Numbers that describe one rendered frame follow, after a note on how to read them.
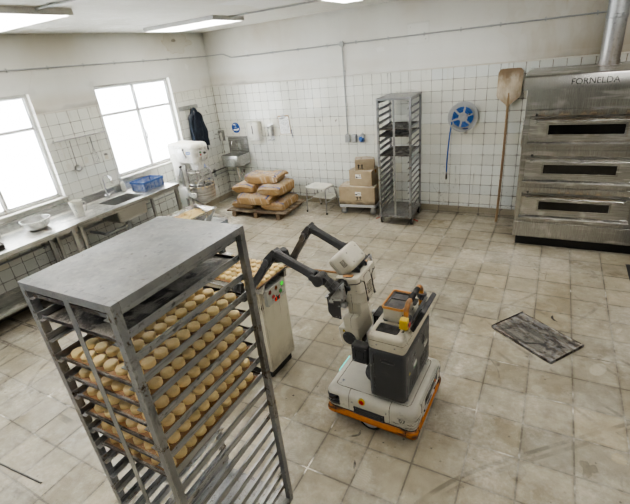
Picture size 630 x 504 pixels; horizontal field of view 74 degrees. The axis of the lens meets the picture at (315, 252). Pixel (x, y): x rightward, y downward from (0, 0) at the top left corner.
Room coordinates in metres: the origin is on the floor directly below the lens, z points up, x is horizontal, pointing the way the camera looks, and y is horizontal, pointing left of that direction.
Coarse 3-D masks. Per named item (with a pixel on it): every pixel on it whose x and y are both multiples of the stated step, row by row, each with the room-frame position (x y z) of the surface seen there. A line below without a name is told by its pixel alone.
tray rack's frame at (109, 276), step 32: (160, 224) 1.71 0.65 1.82; (192, 224) 1.67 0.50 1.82; (224, 224) 1.62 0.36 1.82; (96, 256) 1.43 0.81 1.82; (128, 256) 1.40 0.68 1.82; (160, 256) 1.36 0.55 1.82; (192, 256) 1.34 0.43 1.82; (32, 288) 1.24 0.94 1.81; (64, 288) 1.19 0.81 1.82; (96, 288) 1.17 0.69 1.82; (128, 288) 1.14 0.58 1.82; (128, 352) 1.05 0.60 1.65; (64, 384) 1.28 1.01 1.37; (96, 448) 1.27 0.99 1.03; (128, 448) 1.16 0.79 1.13; (160, 448) 1.04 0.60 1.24; (224, 480) 1.73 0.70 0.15
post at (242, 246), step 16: (240, 240) 1.57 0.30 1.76; (240, 256) 1.58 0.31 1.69; (256, 304) 1.58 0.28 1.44; (256, 320) 1.57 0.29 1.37; (256, 336) 1.58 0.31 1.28; (272, 384) 1.59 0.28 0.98; (272, 400) 1.57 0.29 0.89; (272, 416) 1.57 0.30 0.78; (288, 480) 1.58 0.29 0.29; (288, 496) 1.57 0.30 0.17
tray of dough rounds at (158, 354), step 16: (208, 288) 1.66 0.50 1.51; (192, 304) 1.53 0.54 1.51; (224, 304) 1.50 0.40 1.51; (160, 320) 1.45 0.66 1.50; (176, 320) 1.43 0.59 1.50; (192, 320) 1.43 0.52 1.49; (208, 320) 1.41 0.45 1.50; (96, 336) 1.40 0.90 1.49; (144, 336) 1.33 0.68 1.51; (176, 336) 1.34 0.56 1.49; (80, 352) 1.27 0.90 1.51; (96, 352) 1.29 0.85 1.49; (112, 352) 1.25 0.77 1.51; (160, 352) 1.22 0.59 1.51; (96, 368) 1.19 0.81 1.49; (112, 368) 1.17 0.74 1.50; (144, 368) 1.16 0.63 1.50; (128, 384) 1.09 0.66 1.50
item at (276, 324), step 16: (240, 304) 2.84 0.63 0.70; (272, 304) 2.83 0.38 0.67; (272, 320) 2.81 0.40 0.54; (288, 320) 2.98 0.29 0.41; (272, 336) 2.78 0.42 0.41; (288, 336) 2.95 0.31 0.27; (256, 352) 2.80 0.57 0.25; (272, 352) 2.75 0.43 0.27; (288, 352) 2.92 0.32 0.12; (256, 368) 2.86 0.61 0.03; (272, 368) 2.73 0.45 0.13
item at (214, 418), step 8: (248, 376) 1.57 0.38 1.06; (256, 376) 1.59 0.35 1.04; (240, 384) 1.52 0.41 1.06; (248, 384) 1.54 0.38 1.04; (232, 392) 1.47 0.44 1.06; (240, 392) 1.49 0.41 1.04; (232, 400) 1.44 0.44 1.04; (224, 408) 1.40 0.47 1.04; (216, 416) 1.36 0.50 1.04; (208, 424) 1.31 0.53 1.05; (200, 432) 1.26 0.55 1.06; (112, 440) 1.27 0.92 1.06; (192, 440) 1.23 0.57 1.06; (200, 440) 1.24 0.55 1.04; (120, 448) 1.24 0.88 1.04; (184, 448) 1.19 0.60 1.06; (192, 448) 1.20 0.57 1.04; (136, 456) 1.19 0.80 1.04; (144, 456) 1.18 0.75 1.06; (176, 456) 1.16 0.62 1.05; (184, 456) 1.17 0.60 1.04; (152, 464) 1.15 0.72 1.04; (176, 464) 1.14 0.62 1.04
